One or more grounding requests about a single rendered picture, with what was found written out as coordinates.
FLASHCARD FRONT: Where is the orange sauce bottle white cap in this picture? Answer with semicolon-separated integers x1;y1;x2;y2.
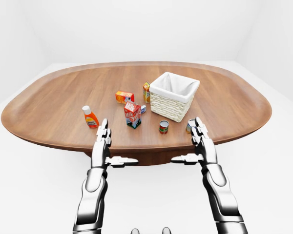
82;105;100;129

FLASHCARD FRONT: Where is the red and white milk carton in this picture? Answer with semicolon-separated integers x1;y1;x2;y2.
124;101;142;130

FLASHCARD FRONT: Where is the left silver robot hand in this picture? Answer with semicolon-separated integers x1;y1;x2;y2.
91;118;139;169

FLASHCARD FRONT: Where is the red and green tomato tin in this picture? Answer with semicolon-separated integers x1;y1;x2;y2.
159;120;169;135

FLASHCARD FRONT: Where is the white woven basket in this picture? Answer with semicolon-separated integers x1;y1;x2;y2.
149;71;201;123

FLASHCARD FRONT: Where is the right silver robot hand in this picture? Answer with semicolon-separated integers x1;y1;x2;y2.
170;117;218;168

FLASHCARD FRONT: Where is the orange butter box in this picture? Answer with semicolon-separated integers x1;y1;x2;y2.
115;90;135;105

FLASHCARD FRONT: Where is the orange juice carton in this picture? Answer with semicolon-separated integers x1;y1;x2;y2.
143;81;151;103

